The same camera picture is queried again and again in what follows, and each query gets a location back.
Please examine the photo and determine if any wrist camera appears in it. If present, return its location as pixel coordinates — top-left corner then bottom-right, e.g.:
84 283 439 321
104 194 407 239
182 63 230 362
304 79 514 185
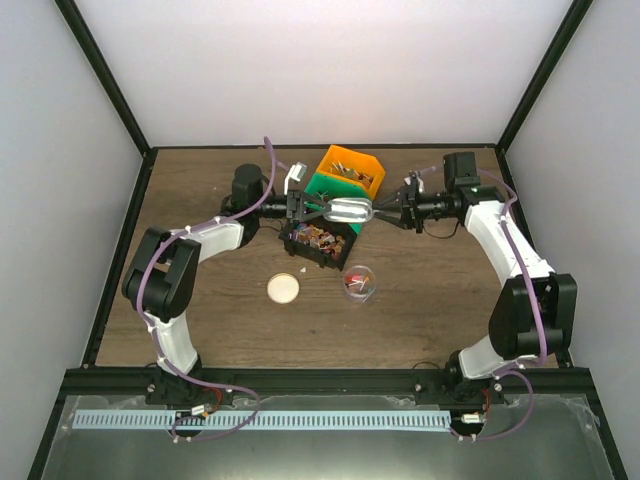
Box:
283 162 307 195
404 170 425 194

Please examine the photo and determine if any metal scoop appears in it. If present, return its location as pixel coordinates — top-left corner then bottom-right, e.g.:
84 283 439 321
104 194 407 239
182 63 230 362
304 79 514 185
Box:
322 197 375 224

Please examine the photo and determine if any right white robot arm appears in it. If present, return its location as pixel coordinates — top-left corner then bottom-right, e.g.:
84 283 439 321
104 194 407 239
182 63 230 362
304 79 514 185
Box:
374 152 578 403

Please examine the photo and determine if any cream jar lid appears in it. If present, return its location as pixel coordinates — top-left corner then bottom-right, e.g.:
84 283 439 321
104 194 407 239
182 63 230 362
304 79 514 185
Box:
266 273 300 305

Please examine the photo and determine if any green candy bin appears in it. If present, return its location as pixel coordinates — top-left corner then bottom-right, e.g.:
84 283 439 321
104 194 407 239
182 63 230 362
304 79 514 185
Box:
305 173 369 202

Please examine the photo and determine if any black front frame beam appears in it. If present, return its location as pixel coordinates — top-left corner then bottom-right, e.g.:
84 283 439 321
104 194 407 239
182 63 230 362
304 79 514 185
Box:
60 367 595 403

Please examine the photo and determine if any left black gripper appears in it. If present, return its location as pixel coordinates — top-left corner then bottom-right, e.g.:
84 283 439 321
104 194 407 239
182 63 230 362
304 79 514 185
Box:
252 189 331 222

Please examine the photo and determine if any orange candy bin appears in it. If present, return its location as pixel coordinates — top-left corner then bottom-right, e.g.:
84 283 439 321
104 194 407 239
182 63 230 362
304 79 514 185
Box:
316 145 386 200

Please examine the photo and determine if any black candy bin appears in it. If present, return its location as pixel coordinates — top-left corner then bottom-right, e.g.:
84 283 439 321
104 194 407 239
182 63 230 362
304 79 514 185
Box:
278 217 357 271

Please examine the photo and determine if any clear plastic jar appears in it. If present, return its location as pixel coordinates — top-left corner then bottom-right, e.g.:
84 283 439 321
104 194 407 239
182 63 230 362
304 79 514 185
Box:
342 265 377 303

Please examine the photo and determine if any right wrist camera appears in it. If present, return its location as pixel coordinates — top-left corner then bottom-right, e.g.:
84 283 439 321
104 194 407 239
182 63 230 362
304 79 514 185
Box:
404 170 425 194

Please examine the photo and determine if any light blue slotted rail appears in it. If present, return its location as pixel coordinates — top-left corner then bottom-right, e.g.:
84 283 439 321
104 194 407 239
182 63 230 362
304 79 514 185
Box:
72 409 451 432

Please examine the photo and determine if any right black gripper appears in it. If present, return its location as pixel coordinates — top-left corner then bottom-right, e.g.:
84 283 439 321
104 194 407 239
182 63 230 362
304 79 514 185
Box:
372 180 455 234

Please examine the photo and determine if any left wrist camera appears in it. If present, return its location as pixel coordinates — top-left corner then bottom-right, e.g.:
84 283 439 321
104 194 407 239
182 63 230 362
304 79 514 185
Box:
283 162 307 195

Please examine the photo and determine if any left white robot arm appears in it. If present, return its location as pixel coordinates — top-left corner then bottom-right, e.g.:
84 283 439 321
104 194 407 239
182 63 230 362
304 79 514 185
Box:
122 160 331 404

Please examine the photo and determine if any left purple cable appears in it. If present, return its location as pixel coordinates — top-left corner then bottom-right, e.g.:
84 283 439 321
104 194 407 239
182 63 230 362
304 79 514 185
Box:
135 134 290 444

